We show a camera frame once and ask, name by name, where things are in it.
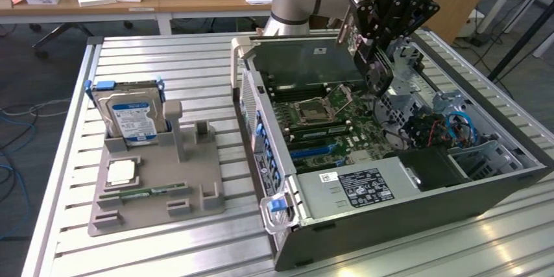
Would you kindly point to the black graphics card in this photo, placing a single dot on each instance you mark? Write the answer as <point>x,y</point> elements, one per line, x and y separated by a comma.
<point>378,76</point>

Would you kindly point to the wooden cabinet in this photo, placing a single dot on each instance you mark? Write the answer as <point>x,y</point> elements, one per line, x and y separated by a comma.
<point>468,4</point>

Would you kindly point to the metal socket cover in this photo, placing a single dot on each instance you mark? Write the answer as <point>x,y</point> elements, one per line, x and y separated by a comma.
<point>343,87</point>

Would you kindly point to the black stand pole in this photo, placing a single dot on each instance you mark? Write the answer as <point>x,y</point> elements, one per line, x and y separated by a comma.
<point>521,35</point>

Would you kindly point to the perforated silver disk bay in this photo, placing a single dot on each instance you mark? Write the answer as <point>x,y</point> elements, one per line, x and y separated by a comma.
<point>406,105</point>

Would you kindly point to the black RAM slot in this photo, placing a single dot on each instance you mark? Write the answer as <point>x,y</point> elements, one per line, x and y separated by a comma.
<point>298,97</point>

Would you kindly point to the CPU socket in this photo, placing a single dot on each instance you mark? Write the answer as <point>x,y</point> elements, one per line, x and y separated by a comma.
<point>313,111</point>

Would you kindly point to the wooden office desk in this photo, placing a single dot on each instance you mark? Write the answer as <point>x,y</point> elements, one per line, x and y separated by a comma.
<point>207,1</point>
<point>64,9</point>

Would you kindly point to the blue expansion slot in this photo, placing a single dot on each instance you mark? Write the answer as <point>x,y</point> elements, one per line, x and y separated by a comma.
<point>314,152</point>

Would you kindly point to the open silver disk bay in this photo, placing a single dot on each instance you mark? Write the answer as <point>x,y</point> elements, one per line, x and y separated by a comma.
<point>489,160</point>

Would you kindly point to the grey power supply unit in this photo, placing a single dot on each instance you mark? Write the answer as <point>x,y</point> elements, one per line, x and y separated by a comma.
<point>321,199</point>

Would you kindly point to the blue release tab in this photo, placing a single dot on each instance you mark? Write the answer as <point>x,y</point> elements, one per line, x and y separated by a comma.
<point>277,206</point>

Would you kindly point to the hard disk with blue rails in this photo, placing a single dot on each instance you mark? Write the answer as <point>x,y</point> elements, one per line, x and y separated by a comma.
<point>130,118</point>

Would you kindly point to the black open PC case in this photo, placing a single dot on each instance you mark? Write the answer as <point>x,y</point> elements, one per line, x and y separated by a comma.
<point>389,235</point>

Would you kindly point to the grey parts rack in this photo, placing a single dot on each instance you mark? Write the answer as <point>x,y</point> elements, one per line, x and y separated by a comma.
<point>173,186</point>

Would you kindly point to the silver CPU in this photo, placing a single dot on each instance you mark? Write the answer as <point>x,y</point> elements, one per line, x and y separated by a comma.
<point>122,172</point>

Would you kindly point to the green RAM stick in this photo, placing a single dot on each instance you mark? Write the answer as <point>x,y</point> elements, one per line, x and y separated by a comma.
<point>145,191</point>

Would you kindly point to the black office chair base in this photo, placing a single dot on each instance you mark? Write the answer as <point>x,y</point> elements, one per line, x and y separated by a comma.
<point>42,53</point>

